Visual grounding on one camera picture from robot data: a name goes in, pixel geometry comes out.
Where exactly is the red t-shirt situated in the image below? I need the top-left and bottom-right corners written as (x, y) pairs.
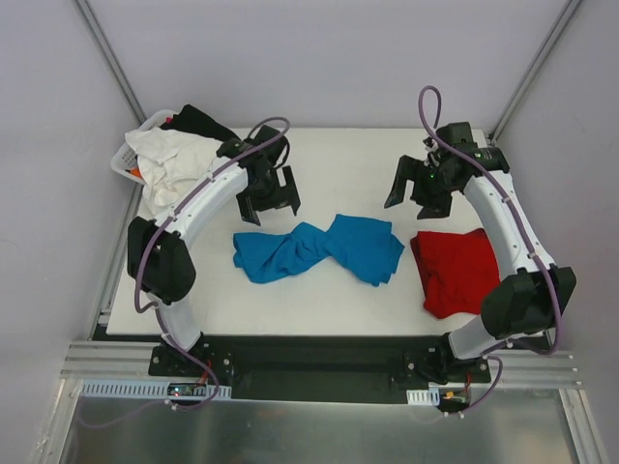
top-left (410, 228), bottom-right (500, 319)

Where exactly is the blue t-shirt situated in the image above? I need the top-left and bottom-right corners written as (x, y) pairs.
top-left (233, 214), bottom-right (404, 287)

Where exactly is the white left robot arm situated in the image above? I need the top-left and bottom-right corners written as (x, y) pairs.
top-left (127, 119), bottom-right (301, 376)

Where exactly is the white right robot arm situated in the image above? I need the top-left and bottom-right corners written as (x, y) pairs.
top-left (385, 122), bottom-right (576, 382)

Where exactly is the white t-shirt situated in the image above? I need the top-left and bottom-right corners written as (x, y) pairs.
top-left (125, 128), bottom-right (221, 216)

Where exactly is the black t-shirt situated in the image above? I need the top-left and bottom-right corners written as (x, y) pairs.
top-left (161, 104), bottom-right (238, 142)

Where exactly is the black robot base mount plate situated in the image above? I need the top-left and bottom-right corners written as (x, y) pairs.
top-left (147, 333), bottom-right (492, 402)

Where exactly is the aluminium table edge rail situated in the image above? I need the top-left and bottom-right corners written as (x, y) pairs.
top-left (61, 336), bottom-right (583, 390)

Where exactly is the white slotted cable duct right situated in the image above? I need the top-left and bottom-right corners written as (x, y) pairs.
top-left (406, 388), bottom-right (440, 407)

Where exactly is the white slotted cable duct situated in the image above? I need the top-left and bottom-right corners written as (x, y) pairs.
top-left (406, 388), bottom-right (440, 407)
top-left (80, 380), bottom-right (232, 401)

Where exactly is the white slotted cable duct left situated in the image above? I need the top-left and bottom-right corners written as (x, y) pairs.
top-left (80, 380), bottom-right (232, 401)

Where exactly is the aluminium frame post left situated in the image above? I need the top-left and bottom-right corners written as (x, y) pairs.
top-left (72, 0), bottom-right (146, 124)

